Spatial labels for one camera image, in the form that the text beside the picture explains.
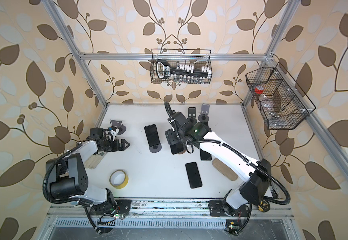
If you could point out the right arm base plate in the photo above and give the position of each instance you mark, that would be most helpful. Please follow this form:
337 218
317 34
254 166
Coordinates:
221 209

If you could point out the black smartphone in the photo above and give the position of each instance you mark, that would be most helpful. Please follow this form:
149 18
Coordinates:
152 135
177 149
193 175

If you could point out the black socket set rail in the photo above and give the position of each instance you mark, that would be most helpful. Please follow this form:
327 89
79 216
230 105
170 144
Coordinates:
165 70

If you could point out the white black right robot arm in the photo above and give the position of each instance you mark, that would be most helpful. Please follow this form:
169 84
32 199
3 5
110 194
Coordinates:
258 183

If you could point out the black wire basket back wall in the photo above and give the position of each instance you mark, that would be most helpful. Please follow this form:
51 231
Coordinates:
197 57

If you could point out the grey phone stand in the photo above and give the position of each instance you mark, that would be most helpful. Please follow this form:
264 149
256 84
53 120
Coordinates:
204 113
192 115
156 148
117 126

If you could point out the black wire basket right wall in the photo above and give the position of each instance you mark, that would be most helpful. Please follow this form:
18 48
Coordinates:
294 108

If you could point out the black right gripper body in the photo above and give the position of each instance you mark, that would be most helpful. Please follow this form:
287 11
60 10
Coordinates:
173 136

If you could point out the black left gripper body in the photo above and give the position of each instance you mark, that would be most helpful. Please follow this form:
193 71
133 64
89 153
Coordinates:
113 146

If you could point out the clear bottle red cap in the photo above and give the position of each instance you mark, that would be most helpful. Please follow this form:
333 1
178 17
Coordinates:
269 103

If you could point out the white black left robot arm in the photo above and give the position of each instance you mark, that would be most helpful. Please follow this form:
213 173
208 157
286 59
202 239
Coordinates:
66 179

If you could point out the black wire basket wall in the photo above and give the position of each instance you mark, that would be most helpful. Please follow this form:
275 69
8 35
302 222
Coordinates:
294 108
197 57

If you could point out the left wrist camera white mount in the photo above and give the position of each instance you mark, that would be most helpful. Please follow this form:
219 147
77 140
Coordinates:
103 134

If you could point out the aluminium front rail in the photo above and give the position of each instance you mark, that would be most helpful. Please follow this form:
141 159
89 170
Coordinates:
156 208

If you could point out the yellow masking tape roll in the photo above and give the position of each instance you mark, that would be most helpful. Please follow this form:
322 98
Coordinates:
119 179

